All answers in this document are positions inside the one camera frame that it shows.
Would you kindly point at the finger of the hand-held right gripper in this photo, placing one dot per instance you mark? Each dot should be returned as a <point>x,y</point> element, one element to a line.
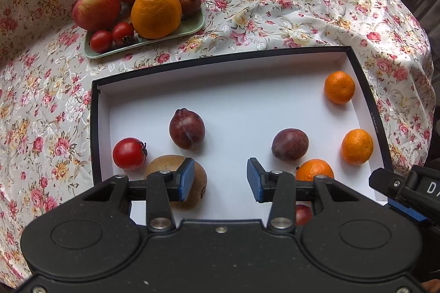
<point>385,183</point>
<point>407,210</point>

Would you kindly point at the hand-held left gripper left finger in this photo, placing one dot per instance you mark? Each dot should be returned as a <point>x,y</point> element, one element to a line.
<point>187,180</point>

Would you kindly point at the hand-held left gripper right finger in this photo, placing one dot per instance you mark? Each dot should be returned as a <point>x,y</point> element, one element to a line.
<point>254,181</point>

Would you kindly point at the brown kiwi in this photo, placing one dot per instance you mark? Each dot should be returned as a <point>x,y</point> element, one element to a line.
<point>198,183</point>

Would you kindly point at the small orange mandarin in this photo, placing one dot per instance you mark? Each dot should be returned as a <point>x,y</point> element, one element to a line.
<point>356,146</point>
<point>339,87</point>
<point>314,167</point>

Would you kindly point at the dark red plum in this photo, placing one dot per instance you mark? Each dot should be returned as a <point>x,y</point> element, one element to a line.
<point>303,214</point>
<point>289,144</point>
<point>186,128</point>
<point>189,2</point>

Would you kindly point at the red tomato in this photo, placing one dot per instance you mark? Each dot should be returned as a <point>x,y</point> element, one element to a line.
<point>100,40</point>
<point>129,154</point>
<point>122,33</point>

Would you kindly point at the dark box with white inside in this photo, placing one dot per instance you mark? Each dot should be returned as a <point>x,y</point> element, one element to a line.
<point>240,100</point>

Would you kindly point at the pale green tray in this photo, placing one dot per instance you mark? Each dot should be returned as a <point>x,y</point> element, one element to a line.
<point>193,28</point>

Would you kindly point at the knobbed dekopon orange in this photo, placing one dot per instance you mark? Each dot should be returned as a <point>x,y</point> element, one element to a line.
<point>156,14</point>

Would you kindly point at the floral tablecloth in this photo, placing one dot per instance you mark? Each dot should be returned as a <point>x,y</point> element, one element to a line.
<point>275,11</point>

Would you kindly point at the dark cabinet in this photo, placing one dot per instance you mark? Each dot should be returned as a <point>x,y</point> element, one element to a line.
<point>426,11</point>

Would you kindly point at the red apple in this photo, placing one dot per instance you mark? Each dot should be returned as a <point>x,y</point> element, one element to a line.
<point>96,6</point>

